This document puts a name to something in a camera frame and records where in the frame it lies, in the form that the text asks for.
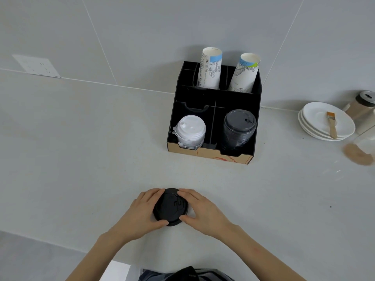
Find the person's right hand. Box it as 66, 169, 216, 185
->
177, 188, 235, 240

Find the person's left hand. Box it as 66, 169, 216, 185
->
113, 188, 169, 242

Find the black cup lid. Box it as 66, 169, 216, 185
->
153, 188, 190, 227

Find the person's right forearm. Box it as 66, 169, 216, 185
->
216, 225, 307, 281

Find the person's left forearm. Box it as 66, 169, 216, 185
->
66, 230, 133, 281

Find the person's dark clothing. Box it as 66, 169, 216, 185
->
140, 266, 235, 281

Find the stack of white lids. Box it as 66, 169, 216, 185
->
172, 115, 207, 150

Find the stack of black lids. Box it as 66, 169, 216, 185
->
221, 109, 257, 153

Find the black cup and lid organizer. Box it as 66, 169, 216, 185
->
166, 61, 262, 165

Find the white plate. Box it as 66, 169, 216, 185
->
302, 102, 356, 137
298, 112, 349, 141
299, 109, 352, 140

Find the tall printed paper cup stack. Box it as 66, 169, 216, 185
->
196, 47, 223, 90

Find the short printed paper cup stack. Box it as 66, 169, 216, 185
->
228, 53, 261, 93

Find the wooden pastry brush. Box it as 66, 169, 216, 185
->
326, 111, 338, 140

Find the clear container with brown powder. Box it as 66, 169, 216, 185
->
343, 134, 375, 166

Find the glass jar with brown powder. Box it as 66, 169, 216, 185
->
342, 90, 375, 135

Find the white wall outlet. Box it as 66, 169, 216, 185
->
12, 54, 61, 79

